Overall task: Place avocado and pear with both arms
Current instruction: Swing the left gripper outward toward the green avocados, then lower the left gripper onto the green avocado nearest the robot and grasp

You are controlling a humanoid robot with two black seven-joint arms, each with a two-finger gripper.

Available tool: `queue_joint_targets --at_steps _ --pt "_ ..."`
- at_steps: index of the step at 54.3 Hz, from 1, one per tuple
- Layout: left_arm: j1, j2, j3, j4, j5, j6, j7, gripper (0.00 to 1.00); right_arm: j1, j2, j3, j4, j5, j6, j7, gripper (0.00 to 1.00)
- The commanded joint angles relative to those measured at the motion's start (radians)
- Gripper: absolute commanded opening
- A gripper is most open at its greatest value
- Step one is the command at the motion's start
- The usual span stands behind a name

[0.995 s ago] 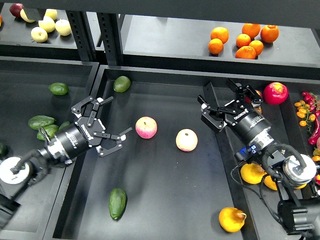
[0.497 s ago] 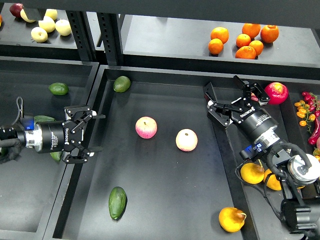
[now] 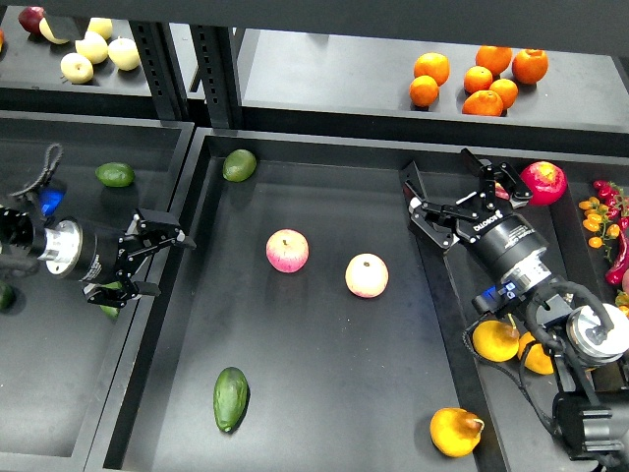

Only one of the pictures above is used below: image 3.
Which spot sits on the orange top right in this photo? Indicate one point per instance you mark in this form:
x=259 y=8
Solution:
x=529 y=66

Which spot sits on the orange front bottom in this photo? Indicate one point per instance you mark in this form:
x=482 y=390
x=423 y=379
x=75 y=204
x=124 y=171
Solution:
x=483 y=103

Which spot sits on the dark avocado left edge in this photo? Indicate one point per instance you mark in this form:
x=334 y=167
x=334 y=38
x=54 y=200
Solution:
x=7 y=295

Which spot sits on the orange lower right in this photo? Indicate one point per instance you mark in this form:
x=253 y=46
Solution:
x=507 y=91

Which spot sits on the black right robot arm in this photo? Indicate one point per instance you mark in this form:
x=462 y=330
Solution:
x=566 y=320

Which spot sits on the pale yellow pear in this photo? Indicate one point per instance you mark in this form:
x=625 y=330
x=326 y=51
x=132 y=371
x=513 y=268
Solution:
x=93 y=47
x=101 y=26
x=124 y=53
x=76 y=69

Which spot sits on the dark red apple on shelf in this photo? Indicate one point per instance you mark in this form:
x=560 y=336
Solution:
x=30 y=18

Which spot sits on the green avocado tray corner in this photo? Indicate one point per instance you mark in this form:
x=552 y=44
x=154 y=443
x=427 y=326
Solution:
x=239 y=165

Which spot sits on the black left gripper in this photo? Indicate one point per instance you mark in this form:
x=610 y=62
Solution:
x=105 y=250

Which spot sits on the orange far left bottom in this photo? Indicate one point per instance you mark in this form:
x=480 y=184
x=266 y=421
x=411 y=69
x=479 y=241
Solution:
x=423 y=91

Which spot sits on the pale yellow pear back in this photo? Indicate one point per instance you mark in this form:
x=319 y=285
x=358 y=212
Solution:
x=101 y=26

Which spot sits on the black centre tray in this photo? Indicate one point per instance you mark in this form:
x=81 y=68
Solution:
x=336 y=382

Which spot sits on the pale yellow pear right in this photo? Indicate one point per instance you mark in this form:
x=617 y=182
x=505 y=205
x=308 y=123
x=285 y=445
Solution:
x=124 y=53

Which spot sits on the long green avocado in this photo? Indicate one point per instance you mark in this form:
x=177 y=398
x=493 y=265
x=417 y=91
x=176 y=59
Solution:
x=229 y=400

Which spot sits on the pale yellow pear hidden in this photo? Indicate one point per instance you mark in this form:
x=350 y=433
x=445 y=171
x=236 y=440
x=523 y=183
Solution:
x=47 y=32

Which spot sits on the pale pink apple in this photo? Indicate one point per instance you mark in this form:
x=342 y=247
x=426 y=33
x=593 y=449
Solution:
x=366 y=275

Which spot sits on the bright red apple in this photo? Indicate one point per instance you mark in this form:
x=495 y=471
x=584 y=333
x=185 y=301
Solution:
x=546 y=181

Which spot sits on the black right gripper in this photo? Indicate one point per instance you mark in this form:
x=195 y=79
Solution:
x=501 y=241

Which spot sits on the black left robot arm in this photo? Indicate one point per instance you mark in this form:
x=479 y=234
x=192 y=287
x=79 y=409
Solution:
x=28 y=225

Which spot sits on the pink red apple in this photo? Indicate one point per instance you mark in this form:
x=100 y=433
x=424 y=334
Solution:
x=287 y=250

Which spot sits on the black shelf upright post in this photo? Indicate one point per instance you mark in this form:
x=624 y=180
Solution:
x=216 y=68

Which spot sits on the red chili pepper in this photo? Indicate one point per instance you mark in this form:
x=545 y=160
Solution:
x=616 y=272

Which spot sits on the pale yellow pear front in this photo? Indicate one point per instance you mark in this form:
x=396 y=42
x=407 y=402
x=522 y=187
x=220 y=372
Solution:
x=76 y=69

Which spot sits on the orange top centre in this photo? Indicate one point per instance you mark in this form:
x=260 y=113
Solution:
x=494 y=58

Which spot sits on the cherry tomato bunch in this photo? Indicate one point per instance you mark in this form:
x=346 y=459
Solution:
x=605 y=213

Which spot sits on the dark red apple right tray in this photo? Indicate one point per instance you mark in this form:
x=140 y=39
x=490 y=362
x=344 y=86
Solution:
x=500 y=192

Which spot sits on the green avocado left tray top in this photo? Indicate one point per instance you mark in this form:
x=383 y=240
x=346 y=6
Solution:
x=115 y=174

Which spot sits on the small orange middle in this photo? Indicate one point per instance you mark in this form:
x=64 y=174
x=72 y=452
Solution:
x=477 y=78

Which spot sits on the orange far left top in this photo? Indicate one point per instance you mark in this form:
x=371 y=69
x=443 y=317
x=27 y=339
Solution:
x=433 y=64

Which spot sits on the pale yellow pear middle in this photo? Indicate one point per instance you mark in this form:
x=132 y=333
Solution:
x=93 y=47

